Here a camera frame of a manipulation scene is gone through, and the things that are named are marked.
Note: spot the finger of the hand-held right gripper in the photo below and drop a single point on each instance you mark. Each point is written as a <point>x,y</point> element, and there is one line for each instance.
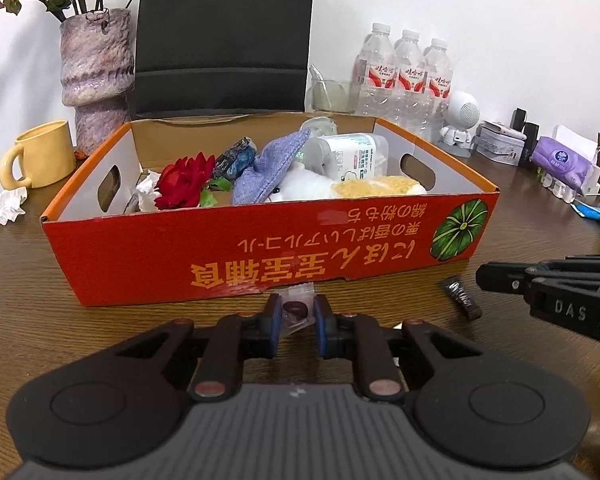
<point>500,277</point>

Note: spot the red rose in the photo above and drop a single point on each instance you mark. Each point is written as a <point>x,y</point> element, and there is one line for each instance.
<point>182,180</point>

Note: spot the purple knitted hat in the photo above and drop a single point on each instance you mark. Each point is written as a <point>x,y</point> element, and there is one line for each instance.
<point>265,170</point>

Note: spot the red label water bottle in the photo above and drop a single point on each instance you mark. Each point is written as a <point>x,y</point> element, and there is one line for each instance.
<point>375,65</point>
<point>409,75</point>
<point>439,82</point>

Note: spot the printed tin box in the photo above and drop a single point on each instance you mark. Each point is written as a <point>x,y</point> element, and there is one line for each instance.
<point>500,147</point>

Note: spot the mottled purple vase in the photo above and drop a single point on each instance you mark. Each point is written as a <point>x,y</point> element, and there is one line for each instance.
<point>97,70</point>

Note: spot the white tissue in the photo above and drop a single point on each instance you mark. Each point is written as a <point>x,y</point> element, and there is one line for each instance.
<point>147,190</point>
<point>5,207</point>

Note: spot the clear plastic lid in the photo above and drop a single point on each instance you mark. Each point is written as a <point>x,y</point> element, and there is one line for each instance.
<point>320,125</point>

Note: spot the black rectangular object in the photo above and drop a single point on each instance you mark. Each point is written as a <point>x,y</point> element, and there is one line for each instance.
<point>530,142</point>

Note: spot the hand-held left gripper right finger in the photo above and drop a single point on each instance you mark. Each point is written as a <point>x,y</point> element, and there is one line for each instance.
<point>321,327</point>

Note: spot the purple tissue pack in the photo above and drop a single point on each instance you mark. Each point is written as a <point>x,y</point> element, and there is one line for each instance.
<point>560,157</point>

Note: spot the white robot figure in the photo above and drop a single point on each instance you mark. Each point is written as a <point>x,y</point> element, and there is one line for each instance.
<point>465,110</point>

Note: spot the white plastic bottle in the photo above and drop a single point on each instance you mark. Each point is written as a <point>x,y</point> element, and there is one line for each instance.
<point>350,155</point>

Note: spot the red cardboard box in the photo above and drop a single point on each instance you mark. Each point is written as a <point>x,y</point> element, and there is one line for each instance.
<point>155,270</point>

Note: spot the dark blue foil packet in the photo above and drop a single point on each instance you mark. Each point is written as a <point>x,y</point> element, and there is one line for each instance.
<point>235,157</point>

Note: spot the clear stirring spoon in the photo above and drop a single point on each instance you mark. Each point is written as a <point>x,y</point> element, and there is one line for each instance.
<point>317,77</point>

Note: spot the small black tube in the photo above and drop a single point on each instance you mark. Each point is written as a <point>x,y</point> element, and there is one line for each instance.
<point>460,296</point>

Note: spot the clear glass cup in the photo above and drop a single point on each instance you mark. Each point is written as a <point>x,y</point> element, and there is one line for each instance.
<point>340,97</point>

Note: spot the yellow mug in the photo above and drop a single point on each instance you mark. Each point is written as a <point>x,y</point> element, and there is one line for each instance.
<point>45,155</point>

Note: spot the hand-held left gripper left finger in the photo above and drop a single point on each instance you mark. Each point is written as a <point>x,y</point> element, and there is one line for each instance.
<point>275,327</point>

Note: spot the white and yellow plush toy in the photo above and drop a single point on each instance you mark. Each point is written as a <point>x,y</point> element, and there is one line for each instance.
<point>305,185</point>

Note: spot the white power strip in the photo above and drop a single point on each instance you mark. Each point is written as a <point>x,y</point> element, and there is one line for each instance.
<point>555,185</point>

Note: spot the small clear packet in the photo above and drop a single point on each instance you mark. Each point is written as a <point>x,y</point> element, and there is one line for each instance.
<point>295,310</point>

